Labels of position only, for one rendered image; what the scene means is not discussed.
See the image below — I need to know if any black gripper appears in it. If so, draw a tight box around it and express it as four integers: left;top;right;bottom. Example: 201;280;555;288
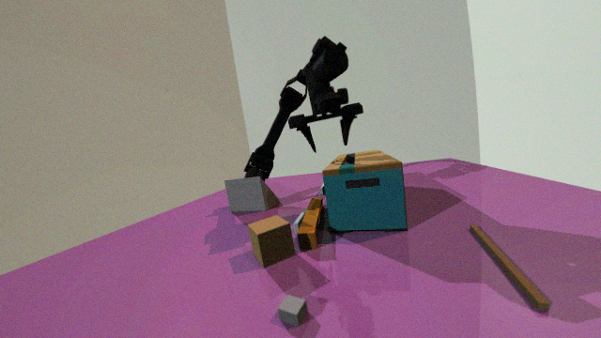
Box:
288;84;363;153

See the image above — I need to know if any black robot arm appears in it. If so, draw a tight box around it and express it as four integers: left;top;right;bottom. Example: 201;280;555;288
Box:
244;37;348;182

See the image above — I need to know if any brown cube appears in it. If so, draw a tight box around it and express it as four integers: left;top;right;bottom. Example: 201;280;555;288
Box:
248;215;295;269

